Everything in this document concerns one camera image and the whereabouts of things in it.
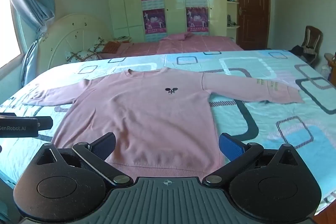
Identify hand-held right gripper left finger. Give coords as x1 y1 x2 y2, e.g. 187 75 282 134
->
36 133 134 187

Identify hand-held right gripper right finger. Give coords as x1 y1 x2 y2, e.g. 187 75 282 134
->
203 133 300 188

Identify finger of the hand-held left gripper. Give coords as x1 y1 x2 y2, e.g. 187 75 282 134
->
35 116 53 131

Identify pink sweater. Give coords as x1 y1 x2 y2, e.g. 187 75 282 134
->
22 67 305 178

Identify dark clothes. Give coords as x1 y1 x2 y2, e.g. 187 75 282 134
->
289 45 315 63

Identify light blue patterned bed sheet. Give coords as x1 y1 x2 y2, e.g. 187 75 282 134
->
0 49 336 216

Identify patterned pillow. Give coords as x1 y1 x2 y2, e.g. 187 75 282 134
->
89 37 106 53
65 50 102 64

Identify white headboard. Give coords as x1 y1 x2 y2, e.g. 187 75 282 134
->
37 13 114 75

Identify window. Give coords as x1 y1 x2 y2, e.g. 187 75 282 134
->
0 0 22 70

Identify brown woven cushion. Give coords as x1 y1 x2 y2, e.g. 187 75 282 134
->
102 41 122 53

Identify pink bed sheet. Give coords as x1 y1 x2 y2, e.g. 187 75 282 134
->
115 34 244 59

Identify stack of books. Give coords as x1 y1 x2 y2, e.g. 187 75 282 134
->
112 35 132 43

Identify folded pink blanket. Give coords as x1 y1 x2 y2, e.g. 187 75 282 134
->
160 32 195 42

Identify wooden furniture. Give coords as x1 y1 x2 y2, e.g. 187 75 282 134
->
324 53 336 81

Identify wooden chair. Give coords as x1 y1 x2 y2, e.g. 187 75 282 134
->
300 26 323 63

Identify brown wooden door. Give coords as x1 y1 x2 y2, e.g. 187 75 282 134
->
234 0 271 51

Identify white corner shelf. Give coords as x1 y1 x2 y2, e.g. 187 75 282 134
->
224 0 240 39

